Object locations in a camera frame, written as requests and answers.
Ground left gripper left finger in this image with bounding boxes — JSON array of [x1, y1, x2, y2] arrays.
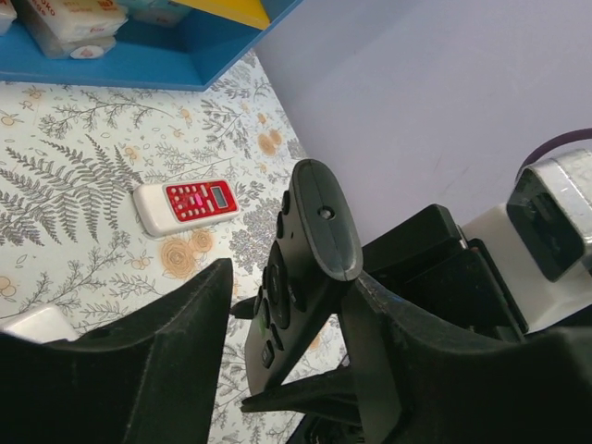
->
[[1, 258, 233, 443]]

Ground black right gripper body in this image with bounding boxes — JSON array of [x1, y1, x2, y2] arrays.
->
[[363, 203, 527, 342]]

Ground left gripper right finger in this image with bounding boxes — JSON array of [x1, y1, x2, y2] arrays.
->
[[340, 275, 591, 443]]

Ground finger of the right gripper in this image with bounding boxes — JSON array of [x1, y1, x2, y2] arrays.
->
[[240, 366, 361, 424]]

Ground black remote control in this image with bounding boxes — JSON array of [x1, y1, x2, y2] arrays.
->
[[244, 159, 363, 395]]

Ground red white remote control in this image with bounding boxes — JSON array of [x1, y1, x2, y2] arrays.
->
[[132, 179, 241, 238]]

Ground floral table mat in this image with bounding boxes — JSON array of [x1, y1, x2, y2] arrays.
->
[[0, 50, 352, 444]]

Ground blue shelf unit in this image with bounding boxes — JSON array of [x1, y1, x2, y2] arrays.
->
[[1, 1, 300, 92]]

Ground white tissue pack middle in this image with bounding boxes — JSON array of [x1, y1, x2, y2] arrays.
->
[[13, 0, 128, 60]]

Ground white tissue pack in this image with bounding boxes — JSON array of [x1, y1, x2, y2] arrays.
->
[[13, 0, 128, 60], [0, 0, 18, 36]]

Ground white tissue pack left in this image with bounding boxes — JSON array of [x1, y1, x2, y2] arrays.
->
[[0, 0, 18, 36]]

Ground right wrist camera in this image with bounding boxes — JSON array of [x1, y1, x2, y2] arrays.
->
[[462, 149, 591, 333]]

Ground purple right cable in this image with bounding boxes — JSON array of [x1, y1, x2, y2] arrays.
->
[[522, 128, 592, 175]]

